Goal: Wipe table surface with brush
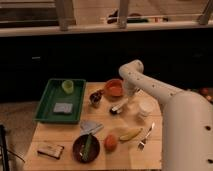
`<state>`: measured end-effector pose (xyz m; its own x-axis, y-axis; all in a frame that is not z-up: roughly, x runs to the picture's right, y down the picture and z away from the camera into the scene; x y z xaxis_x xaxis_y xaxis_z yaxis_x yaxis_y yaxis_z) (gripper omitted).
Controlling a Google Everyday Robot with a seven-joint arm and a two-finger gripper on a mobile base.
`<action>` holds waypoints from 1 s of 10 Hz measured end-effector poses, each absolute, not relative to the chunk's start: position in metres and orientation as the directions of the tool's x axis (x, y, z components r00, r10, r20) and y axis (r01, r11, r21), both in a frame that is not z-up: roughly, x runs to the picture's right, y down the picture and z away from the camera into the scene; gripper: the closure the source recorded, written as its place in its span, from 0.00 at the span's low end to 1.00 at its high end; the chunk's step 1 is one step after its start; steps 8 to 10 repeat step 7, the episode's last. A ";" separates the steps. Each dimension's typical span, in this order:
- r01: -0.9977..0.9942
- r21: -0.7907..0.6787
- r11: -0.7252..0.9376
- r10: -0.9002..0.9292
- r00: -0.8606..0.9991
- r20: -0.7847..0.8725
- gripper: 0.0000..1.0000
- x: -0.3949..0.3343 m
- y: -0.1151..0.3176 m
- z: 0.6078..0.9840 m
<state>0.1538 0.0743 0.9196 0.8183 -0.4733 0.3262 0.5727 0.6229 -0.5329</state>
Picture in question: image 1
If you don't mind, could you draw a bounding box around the black and white brush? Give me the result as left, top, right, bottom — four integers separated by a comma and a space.
109, 99, 128, 115

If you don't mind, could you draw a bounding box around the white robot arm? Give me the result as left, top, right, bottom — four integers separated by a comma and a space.
119, 60, 213, 171

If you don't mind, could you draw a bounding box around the orange bowl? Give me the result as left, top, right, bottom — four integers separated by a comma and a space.
104, 79, 123, 97

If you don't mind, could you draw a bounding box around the white plastic cup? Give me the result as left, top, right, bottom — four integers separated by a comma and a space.
138, 102, 153, 118

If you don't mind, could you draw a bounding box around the small dark metal cup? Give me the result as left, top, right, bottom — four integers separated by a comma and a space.
89, 90, 103, 108

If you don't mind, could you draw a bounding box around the yellow banana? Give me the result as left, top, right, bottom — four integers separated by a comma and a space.
119, 128, 142, 141

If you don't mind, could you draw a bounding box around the orange fruit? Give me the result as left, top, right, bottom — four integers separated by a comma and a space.
104, 134, 117, 151

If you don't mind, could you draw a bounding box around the silver fork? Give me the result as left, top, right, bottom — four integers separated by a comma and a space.
138, 122, 155, 150

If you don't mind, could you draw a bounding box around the grey folded cloth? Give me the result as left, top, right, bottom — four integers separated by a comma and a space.
80, 120, 104, 135

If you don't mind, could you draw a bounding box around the green plastic cup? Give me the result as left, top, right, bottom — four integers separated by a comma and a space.
62, 80, 74, 94

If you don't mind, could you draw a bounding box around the grey sponge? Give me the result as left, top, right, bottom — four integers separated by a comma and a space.
53, 103, 73, 114

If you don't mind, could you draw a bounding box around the green plastic tray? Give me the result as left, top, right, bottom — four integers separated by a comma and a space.
35, 78, 86, 124

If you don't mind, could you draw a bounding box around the dark brown plate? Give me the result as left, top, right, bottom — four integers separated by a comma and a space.
72, 134, 100, 163

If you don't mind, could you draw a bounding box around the green vegetable stick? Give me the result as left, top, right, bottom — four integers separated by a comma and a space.
82, 134, 92, 162

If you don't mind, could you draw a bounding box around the white railing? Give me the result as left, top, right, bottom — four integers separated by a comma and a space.
0, 0, 213, 35

